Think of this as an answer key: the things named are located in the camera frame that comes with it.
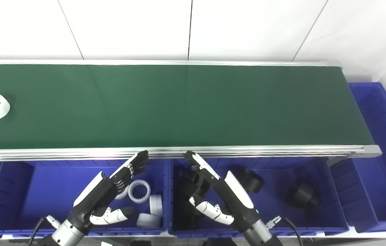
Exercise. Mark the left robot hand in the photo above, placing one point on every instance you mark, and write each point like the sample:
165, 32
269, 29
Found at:
94, 198

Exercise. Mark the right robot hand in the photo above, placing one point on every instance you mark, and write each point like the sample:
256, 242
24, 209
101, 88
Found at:
233, 198

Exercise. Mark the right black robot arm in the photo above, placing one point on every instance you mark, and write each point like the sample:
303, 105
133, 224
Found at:
261, 235

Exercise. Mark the black cylindrical part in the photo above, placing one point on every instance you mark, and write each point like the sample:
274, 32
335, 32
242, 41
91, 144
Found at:
187, 181
251, 181
300, 194

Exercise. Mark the blue bin with black parts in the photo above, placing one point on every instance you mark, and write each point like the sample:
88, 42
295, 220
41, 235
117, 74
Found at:
274, 212

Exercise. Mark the blue bin with white parts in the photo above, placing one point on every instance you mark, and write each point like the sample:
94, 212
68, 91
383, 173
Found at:
49, 184

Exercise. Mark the green conveyor belt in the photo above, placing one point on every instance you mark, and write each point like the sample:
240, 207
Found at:
213, 151
179, 102

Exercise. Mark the empty blue bin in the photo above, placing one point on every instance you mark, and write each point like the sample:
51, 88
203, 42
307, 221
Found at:
384, 177

